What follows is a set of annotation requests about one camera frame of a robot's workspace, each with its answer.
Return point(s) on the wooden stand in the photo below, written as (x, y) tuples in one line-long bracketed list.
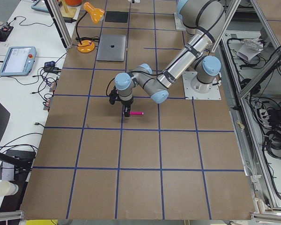
[(66, 10)]

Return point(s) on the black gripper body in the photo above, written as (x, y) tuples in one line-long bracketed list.
[(127, 103)]

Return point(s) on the pink highlighter pen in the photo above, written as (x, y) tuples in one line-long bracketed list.
[(136, 113)]

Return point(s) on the black mousepad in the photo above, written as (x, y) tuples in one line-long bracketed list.
[(116, 17)]

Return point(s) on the white computer mouse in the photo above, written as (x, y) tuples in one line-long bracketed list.
[(135, 1)]

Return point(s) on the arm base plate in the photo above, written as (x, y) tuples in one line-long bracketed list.
[(178, 22), (195, 90)]

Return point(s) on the black power adapter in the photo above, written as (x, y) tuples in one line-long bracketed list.
[(69, 19)]

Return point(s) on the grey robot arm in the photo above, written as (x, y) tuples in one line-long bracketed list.
[(207, 19)]

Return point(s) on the silver closed laptop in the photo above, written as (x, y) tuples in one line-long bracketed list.
[(111, 48)]

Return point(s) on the orange desk lamp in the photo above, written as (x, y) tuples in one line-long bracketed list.
[(87, 43)]

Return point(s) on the white paper cup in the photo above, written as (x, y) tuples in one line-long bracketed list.
[(7, 188)]

